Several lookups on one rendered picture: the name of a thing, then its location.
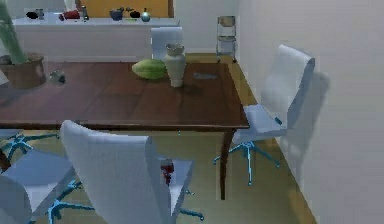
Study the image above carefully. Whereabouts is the teal round bottle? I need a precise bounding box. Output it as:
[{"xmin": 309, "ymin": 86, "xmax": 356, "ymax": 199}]
[{"xmin": 140, "ymin": 8, "xmax": 152, "ymax": 23}]

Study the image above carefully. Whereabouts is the green plant in brown pot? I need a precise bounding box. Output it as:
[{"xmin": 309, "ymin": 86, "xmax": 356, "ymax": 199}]
[{"xmin": 0, "ymin": 0, "xmax": 47, "ymax": 90}]

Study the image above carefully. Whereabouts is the flat grey remote control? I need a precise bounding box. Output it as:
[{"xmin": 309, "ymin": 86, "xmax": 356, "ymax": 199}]
[{"xmin": 192, "ymin": 72, "xmax": 218, "ymax": 81}]

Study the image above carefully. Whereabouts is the metal wire shelf cart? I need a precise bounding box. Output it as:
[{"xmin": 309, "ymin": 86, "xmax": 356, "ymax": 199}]
[{"xmin": 215, "ymin": 15, "xmax": 238, "ymax": 64}]

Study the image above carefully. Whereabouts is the small red object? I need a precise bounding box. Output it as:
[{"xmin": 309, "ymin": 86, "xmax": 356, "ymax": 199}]
[{"xmin": 160, "ymin": 161, "xmax": 176, "ymax": 186}]

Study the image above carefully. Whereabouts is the red pot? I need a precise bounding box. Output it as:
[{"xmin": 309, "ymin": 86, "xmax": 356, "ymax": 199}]
[{"xmin": 58, "ymin": 9, "xmax": 81, "ymax": 22}]

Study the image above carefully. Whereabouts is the black kettle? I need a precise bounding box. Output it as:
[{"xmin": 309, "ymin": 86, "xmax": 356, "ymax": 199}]
[{"xmin": 125, "ymin": 7, "xmax": 142, "ymax": 19}]

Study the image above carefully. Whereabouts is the brown wooden dining table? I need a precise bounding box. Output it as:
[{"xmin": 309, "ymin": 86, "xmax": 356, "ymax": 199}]
[{"xmin": 0, "ymin": 60, "xmax": 250, "ymax": 201}]

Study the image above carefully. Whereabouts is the white kitchen counter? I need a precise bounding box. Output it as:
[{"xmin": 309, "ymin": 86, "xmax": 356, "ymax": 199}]
[{"xmin": 12, "ymin": 12, "xmax": 181, "ymax": 63}]

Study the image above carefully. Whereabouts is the dark blue bowl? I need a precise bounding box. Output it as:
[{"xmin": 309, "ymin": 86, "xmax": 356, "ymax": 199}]
[{"xmin": 109, "ymin": 8, "xmax": 125, "ymax": 22}]

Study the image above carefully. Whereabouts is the pale ceramic vase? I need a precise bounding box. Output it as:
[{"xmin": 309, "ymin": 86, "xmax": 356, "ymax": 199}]
[{"xmin": 164, "ymin": 43, "xmax": 187, "ymax": 88}]

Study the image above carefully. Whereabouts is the green oval melon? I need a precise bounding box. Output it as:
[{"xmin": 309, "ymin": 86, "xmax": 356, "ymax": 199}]
[{"xmin": 131, "ymin": 58, "xmax": 168, "ymax": 80}]

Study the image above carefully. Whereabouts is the small grey round object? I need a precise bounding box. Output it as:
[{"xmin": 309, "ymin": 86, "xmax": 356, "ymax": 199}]
[{"xmin": 49, "ymin": 69, "xmax": 67, "ymax": 85}]

